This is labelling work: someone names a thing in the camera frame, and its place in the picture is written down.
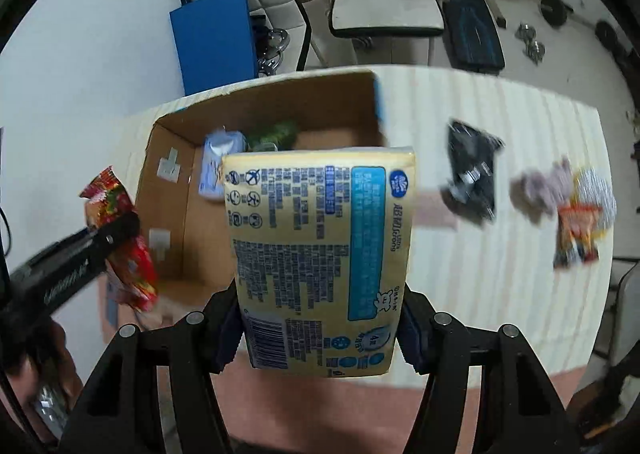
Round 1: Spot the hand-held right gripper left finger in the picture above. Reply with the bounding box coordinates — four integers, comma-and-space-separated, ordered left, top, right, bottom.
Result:
59, 279, 247, 454

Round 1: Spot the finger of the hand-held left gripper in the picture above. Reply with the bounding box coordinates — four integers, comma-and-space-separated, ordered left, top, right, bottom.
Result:
82, 211, 142, 265

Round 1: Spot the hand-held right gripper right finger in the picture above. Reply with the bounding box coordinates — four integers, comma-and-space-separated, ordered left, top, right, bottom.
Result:
396, 283, 585, 454

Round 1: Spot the red snack packet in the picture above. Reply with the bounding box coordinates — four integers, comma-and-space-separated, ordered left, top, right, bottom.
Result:
79, 166, 160, 311

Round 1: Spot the yellow tissue pack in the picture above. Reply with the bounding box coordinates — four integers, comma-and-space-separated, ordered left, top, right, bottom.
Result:
221, 146, 417, 379

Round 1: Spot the cardboard box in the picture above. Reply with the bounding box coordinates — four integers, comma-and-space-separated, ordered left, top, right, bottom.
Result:
135, 71, 387, 324

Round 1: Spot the person's left hand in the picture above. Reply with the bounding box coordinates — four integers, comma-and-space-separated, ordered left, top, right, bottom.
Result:
0, 314, 83, 415

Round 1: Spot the light blue wipes pack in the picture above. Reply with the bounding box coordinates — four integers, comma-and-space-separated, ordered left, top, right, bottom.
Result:
198, 130, 249, 201

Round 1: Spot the black packet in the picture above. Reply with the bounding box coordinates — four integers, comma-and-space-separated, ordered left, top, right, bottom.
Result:
440, 119, 505, 225

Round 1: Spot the green snack packet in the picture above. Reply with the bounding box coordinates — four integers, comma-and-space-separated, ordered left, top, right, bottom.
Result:
246, 121, 300, 152

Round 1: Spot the grey purple cloth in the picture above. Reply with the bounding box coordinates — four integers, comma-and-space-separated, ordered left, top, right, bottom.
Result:
510, 157, 574, 218

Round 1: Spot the orange silver snack packet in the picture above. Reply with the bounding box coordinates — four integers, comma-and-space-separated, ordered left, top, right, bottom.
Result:
553, 167, 617, 269

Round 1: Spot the blue board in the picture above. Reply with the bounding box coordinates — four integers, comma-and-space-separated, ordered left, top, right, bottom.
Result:
169, 0, 260, 96

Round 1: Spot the black weight bench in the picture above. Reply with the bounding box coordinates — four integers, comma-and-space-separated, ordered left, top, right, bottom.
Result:
444, 0, 506, 73

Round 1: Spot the beige cushioned chair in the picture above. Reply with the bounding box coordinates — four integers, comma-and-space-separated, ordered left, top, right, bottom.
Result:
300, 0, 446, 66

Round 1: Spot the black dumbbell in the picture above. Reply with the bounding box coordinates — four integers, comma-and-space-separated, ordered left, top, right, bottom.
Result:
541, 0, 576, 28

